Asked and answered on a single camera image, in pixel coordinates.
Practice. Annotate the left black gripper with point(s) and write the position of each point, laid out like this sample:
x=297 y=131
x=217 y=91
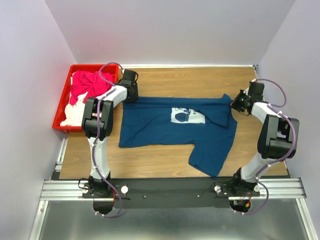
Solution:
x=135 y=96

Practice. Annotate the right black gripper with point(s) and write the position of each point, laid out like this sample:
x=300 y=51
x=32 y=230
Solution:
x=234 y=103

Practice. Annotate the blue printed t shirt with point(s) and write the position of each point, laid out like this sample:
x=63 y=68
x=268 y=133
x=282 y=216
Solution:
x=205 y=123

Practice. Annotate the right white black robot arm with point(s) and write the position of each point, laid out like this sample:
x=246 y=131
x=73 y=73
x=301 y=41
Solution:
x=277 y=140

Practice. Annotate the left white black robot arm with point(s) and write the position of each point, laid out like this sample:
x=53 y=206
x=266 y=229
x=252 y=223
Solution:
x=97 y=124

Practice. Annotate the red plastic bin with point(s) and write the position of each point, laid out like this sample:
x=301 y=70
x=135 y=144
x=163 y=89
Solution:
x=65 y=97

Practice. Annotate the magenta t shirt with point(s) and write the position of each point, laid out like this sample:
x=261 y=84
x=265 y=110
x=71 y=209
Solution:
x=89 y=83

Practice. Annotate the white t shirt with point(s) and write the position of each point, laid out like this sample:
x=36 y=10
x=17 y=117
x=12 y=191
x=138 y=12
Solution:
x=74 y=113

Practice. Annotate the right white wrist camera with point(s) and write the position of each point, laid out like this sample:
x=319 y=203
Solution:
x=246 y=91

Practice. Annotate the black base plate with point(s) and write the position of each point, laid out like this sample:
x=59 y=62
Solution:
x=167 y=193

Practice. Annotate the aluminium frame rail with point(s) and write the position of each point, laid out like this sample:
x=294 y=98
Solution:
x=54 y=189

